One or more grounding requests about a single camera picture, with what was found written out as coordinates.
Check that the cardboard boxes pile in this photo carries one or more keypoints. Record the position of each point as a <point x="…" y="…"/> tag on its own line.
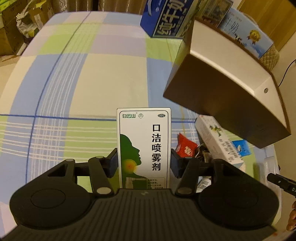
<point x="21" y="20"/>

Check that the plaid bed sheet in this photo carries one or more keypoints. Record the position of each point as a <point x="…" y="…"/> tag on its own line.
<point x="61" y="98"/>

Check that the blue tissue packet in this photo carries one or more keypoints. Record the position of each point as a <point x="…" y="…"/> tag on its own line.
<point x="242" y="147"/>

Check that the light blue milk carton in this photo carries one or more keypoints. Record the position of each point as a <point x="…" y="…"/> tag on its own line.
<point x="246" y="32"/>

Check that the small white bottle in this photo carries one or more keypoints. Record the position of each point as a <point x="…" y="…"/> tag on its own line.
<point x="204" y="183"/>

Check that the red wedding candy pouch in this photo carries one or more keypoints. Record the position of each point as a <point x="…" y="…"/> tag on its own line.
<point x="185" y="147"/>

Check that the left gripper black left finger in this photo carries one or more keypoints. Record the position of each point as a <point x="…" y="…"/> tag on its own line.
<point x="100" y="170"/>

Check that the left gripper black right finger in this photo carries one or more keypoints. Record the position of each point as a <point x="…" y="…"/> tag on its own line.
<point x="187" y="171"/>

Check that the brown cardboard storage box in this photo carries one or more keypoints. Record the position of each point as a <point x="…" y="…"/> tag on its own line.
<point x="214" y="75"/>

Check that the dark blue milk carton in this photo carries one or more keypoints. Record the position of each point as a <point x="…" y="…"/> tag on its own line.
<point x="168" y="18"/>

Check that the brown curtain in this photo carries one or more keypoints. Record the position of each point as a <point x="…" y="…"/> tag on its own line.
<point x="121" y="6"/>

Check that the dark patterned sock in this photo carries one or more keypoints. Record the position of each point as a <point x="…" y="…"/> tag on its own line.
<point x="203" y="154"/>

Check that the white ointment box with bird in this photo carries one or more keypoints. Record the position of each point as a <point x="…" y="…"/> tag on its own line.
<point x="217" y="142"/>

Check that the person's right hand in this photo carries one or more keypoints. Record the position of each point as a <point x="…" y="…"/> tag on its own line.
<point x="292" y="218"/>

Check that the green white spray medicine box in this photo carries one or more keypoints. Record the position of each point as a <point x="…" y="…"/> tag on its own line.
<point x="144" y="147"/>

